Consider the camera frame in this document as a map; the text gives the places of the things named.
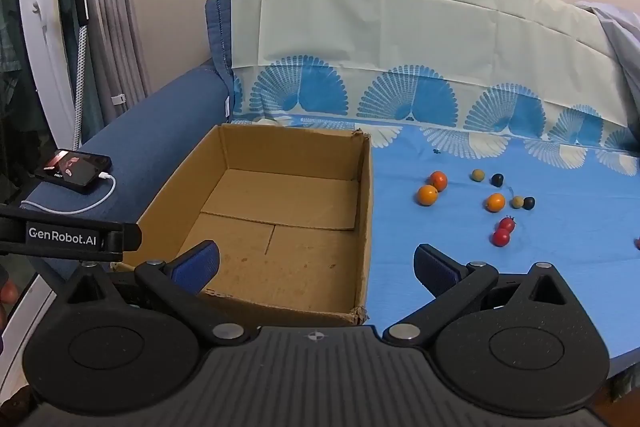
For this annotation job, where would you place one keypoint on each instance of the dark purple round fruit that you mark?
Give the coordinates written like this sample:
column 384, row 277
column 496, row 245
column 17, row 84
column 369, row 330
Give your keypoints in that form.
column 529, row 203
column 496, row 179

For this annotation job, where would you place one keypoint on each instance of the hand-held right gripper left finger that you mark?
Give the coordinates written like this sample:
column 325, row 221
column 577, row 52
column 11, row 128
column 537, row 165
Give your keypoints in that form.
column 197, row 264

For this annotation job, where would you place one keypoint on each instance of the red cherry tomato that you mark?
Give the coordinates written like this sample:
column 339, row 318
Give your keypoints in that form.
column 506, row 224
column 501, row 237

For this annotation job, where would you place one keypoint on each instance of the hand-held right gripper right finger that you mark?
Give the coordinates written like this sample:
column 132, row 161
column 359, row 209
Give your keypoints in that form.
column 432, row 264

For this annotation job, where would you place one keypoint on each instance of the brown cardboard box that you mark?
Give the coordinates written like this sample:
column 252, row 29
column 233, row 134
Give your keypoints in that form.
column 280, row 207

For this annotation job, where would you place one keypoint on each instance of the reddish orange mandarin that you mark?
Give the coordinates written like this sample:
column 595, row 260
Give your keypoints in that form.
column 438, row 180

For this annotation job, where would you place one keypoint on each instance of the grey blue cloth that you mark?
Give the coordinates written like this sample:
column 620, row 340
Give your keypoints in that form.
column 620, row 37

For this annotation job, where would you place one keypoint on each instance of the blue fan-printed sheet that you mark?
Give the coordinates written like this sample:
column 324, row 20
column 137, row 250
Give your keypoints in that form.
column 450, row 57

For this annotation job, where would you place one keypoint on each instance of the white curved frame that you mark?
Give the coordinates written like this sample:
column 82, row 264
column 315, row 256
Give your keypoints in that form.
column 45, row 32

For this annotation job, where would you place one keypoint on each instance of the black smartphone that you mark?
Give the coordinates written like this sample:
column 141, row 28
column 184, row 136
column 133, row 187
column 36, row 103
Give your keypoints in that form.
column 75, row 169

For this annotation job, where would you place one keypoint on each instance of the blue sofa armrest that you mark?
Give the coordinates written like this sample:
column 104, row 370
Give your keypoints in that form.
column 150, row 132

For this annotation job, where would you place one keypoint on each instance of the olive green round fruit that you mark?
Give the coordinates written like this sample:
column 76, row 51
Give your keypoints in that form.
column 517, row 202
column 477, row 175

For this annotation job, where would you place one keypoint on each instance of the white curtain tag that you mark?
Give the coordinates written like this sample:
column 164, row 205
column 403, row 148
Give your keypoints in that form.
column 118, row 99

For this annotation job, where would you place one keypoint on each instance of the grey curtain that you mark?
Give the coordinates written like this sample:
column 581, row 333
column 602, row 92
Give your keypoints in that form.
column 115, row 47

